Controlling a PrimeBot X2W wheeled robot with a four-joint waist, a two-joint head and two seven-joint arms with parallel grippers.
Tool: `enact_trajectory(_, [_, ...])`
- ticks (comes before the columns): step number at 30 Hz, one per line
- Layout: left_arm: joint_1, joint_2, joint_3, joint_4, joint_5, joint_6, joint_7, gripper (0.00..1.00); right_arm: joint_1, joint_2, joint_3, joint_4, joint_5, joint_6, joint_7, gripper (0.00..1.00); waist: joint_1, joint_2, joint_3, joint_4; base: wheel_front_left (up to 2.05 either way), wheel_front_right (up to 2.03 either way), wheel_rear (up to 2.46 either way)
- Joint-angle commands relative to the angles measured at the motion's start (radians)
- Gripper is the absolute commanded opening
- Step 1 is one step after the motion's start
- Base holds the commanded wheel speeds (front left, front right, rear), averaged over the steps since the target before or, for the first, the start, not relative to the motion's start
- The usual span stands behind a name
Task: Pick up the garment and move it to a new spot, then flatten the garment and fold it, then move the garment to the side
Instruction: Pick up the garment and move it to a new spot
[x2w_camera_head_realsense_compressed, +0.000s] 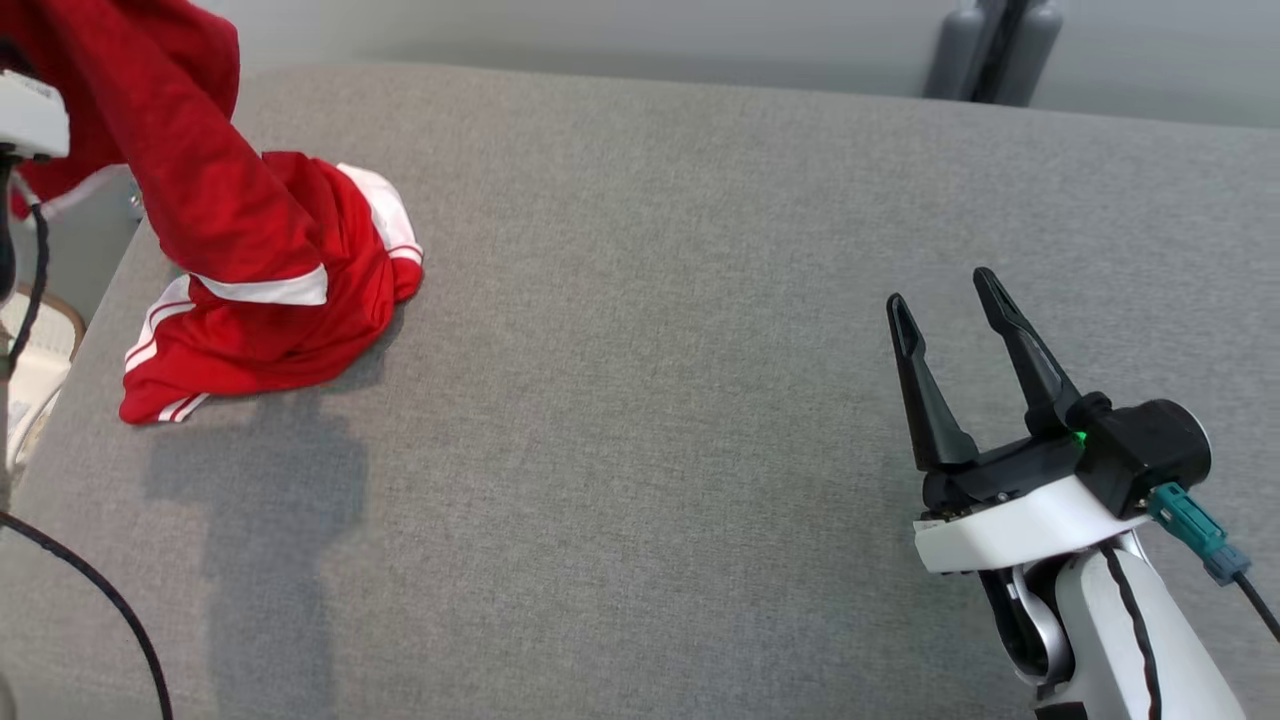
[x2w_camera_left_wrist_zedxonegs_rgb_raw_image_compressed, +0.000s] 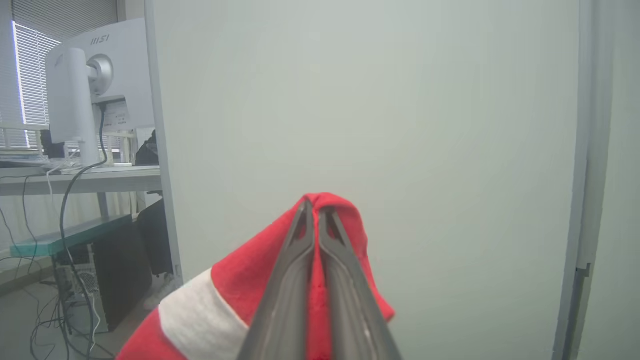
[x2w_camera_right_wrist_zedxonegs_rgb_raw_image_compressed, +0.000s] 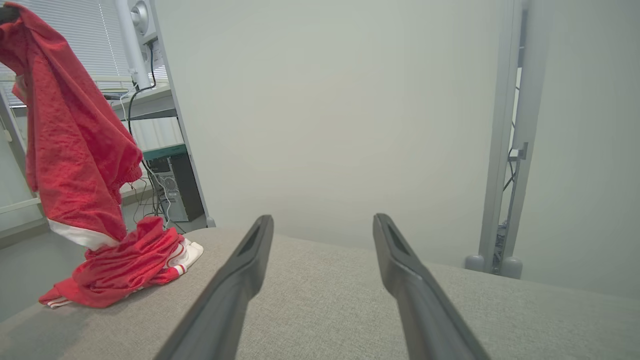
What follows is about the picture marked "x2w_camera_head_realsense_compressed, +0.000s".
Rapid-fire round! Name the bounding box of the grey metal frame post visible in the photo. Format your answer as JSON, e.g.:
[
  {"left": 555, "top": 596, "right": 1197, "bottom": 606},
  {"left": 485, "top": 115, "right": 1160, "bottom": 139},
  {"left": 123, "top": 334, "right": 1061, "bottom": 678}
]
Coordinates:
[{"left": 923, "top": 0, "right": 1063, "bottom": 107}]

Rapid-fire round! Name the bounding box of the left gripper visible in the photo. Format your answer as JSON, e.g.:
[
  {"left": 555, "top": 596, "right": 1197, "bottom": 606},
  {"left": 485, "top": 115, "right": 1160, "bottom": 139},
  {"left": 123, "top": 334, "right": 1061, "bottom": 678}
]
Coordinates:
[{"left": 0, "top": 70, "right": 72, "bottom": 163}]

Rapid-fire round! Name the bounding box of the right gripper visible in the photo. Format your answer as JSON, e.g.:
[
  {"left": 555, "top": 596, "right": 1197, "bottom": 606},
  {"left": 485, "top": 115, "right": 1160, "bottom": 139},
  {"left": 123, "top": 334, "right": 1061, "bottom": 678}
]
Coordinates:
[{"left": 886, "top": 267, "right": 1153, "bottom": 576}]

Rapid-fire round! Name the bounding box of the cream basket with brown rim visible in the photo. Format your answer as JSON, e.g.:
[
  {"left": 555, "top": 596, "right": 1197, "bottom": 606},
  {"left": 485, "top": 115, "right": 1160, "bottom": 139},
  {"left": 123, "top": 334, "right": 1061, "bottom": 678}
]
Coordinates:
[{"left": 0, "top": 288, "right": 87, "bottom": 473}]

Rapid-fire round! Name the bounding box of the red jersey being handled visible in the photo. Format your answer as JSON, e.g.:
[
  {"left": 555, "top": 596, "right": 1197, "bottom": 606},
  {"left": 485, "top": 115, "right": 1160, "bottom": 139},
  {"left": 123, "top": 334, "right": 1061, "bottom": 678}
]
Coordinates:
[{"left": 0, "top": 0, "right": 331, "bottom": 307}]

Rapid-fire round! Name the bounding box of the red jersey with white sleeves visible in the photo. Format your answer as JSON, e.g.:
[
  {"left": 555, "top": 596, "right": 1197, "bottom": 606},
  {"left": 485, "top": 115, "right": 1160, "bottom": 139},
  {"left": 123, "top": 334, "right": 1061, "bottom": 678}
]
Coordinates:
[{"left": 118, "top": 150, "right": 425, "bottom": 426}]

